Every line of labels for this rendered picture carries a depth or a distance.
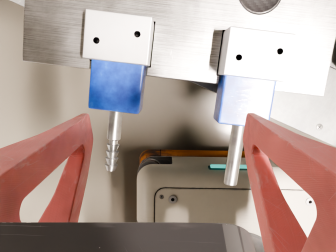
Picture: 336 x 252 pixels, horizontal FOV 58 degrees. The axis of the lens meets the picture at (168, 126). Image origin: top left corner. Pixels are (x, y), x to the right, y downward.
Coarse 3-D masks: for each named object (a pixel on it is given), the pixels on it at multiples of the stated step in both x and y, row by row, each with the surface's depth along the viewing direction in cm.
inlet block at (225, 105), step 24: (240, 48) 23; (264, 48) 23; (288, 48) 23; (216, 72) 26; (240, 72) 23; (264, 72) 23; (288, 72) 23; (216, 96) 27; (240, 96) 25; (264, 96) 25; (216, 120) 26; (240, 120) 25; (240, 144) 26
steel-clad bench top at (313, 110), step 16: (16, 0) 30; (288, 96) 32; (304, 96) 32; (320, 96) 32; (272, 112) 32; (288, 112) 32; (304, 112) 32; (320, 112) 32; (304, 128) 32; (320, 128) 32
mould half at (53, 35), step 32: (32, 0) 25; (64, 0) 25; (96, 0) 25; (128, 0) 25; (160, 0) 25; (192, 0) 25; (224, 0) 25; (288, 0) 25; (320, 0) 25; (32, 32) 25; (64, 32) 25; (160, 32) 25; (192, 32) 25; (288, 32) 25; (320, 32) 25; (64, 64) 26; (160, 64) 26; (192, 64) 26; (320, 64) 26
